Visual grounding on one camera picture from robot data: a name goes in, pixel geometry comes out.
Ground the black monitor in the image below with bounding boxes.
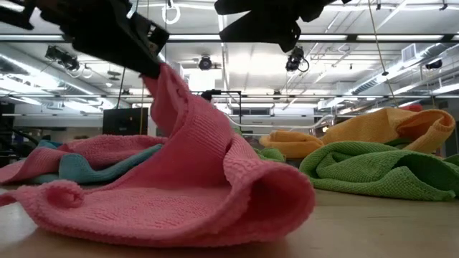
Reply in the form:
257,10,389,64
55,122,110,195
102,107,149,136

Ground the thin hanging cable with knob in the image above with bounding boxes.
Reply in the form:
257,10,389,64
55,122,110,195
367,0,399,108

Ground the white ceiling vent unit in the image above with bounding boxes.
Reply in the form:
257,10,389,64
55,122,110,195
400,42,425,64

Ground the green microfiber towel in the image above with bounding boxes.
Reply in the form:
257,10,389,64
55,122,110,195
299,140,459,201
235,127,287,164

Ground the black overhead frame beam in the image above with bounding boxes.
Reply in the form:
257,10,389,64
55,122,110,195
0,33,459,44

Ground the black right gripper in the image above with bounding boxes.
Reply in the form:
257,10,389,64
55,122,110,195
214,0,338,53

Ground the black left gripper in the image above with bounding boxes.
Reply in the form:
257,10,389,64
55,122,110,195
0,0,169,80

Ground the black hanging cable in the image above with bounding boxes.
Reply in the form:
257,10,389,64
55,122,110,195
115,66,126,110

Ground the orange microfiber towel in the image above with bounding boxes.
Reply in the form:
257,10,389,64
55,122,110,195
321,107,456,155
260,129,326,161

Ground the white cable loop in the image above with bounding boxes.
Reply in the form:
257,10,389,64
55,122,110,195
161,0,181,25

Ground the pink microfiber towel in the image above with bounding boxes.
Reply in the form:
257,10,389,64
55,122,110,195
0,134,169,186
0,64,316,248

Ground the red object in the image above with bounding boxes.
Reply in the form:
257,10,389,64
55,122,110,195
399,103,425,113

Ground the blue microfiber towel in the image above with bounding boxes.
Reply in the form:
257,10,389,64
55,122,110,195
27,138,164,186

